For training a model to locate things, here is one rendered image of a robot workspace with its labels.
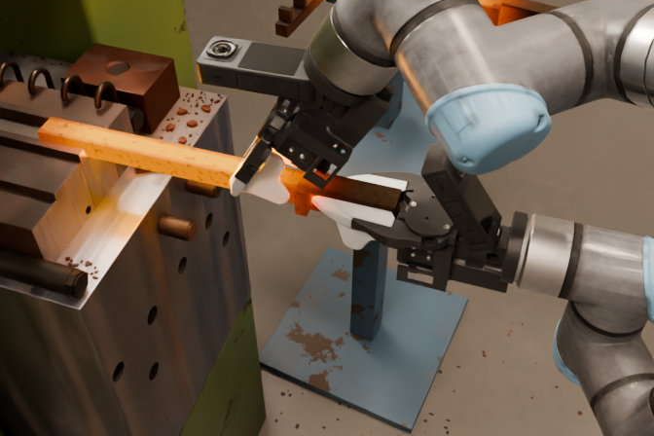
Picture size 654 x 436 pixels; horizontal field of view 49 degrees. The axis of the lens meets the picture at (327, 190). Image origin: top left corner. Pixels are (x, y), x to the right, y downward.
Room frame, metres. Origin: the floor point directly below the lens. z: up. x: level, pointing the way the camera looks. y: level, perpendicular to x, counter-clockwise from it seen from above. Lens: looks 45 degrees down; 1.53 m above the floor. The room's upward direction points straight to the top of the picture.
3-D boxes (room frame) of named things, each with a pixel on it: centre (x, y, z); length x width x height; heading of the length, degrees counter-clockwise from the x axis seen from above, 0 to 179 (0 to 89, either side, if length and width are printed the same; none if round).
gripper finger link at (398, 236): (0.48, -0.07, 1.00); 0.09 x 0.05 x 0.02; 75
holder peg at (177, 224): (0.60, 0.18, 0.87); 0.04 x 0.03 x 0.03; 72
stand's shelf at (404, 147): (1.03, -0.10, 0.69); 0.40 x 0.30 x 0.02; 154
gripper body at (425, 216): (0.48, -0.13, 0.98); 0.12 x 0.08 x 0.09; 72
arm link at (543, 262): (0.46, -0.21, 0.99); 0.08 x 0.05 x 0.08; 162
